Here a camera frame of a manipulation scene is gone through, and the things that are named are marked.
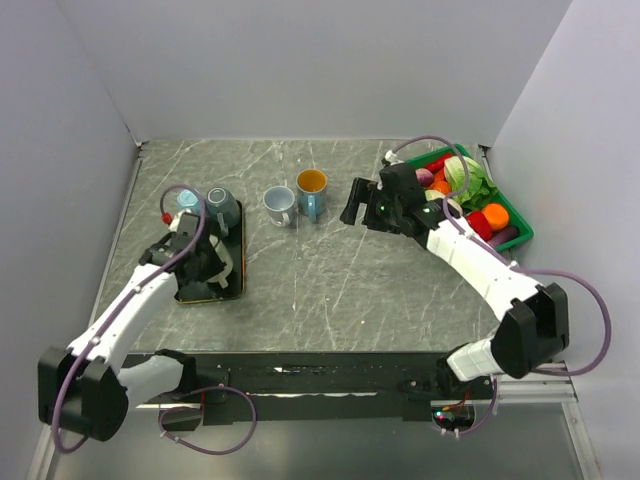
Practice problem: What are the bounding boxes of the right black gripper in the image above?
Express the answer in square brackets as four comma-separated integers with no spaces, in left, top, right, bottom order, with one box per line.
[340,178,403,236]

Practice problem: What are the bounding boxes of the blue mug orange inside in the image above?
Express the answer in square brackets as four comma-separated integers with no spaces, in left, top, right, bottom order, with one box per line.
[296,169,328,223]

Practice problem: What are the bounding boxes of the dark grey mug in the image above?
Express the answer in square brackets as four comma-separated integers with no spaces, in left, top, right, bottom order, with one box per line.
[206,187,241,237]

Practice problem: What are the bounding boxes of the light blue faceted mug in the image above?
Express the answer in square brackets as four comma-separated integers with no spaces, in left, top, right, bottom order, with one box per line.
[176,189,200,215]

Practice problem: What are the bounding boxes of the white grey mug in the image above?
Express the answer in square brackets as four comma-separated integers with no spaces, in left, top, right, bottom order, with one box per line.
[263,186,296,227]

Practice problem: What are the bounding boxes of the pale green mug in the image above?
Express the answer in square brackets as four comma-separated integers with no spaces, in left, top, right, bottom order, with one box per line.
[207,235,234,289]

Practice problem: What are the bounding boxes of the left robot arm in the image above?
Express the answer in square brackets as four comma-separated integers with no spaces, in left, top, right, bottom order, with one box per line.
[37,211,245,441]

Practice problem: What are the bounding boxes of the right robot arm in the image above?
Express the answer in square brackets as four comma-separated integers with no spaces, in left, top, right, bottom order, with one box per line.
[340,163,569,399]

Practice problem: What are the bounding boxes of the black serving tray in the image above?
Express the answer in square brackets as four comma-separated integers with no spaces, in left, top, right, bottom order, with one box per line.
[176,201,246,304]

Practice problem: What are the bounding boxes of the purple onion toy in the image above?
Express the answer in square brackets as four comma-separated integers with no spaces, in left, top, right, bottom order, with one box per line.
[415,168,434,188]

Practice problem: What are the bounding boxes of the white radish toy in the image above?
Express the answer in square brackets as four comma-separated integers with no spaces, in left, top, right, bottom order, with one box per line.
[425,189,464,217]

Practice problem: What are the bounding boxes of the orange carrot toy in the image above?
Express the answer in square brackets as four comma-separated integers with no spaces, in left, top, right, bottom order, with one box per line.
[427,170,451,195]

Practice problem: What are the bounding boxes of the red chili toy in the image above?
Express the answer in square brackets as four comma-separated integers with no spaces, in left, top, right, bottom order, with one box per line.
[425,153,453,174]

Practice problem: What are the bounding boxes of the green cabbage toy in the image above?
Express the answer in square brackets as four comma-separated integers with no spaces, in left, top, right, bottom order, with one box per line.
[444,156,499,211]

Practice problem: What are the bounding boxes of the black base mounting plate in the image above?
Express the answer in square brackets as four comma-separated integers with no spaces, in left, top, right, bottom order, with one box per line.
[152,352,492,426]

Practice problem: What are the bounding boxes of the red bell pepper toy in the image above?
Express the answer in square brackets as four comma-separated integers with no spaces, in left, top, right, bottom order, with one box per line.
[466,211,493,242]

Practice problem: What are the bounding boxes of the orange toy fruit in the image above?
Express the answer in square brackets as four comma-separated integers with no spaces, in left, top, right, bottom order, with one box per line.
[482,203,510,232]

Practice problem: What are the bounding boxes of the purple eggplant toy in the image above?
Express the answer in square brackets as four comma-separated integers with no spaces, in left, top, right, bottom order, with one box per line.
[486,225,520,250]

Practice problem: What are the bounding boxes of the green plastic basket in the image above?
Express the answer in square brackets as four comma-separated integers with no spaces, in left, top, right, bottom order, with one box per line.
[408,144,534,252]

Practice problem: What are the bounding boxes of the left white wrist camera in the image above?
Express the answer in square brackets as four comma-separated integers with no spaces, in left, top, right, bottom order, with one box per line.
[161,209,192,232]

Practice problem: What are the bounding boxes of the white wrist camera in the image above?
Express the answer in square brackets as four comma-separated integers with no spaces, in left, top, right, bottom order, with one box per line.
[161,209,192,232]
[381,150,405,168]

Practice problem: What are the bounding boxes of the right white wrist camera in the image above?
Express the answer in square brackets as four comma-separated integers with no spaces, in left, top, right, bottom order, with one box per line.
[381,150,405,168]

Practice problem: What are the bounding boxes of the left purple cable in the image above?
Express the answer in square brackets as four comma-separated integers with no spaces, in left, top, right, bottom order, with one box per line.
[51,184,207,454]

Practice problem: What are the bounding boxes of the purple cable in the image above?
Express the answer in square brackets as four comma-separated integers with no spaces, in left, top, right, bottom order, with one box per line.
[387,134,612,436]
[51,184,207,454]

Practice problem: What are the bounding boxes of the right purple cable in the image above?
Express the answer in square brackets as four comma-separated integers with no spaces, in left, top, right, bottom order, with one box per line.
[387,134,612,436]

